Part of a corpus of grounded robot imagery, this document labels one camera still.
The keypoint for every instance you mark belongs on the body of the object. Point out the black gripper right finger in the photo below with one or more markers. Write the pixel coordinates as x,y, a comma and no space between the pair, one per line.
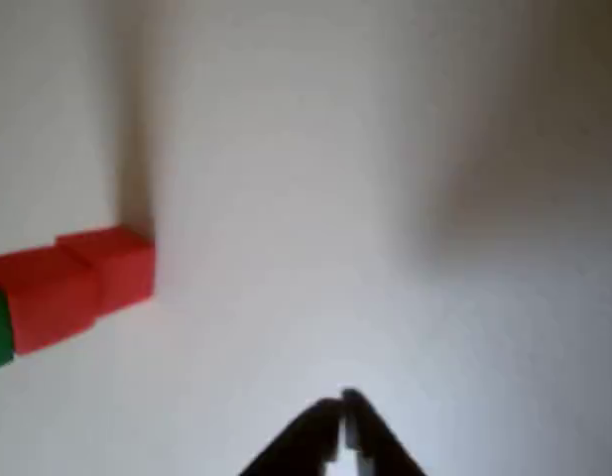
380,441

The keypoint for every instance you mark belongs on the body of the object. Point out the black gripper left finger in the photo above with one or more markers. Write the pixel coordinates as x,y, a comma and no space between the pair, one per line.
295,441

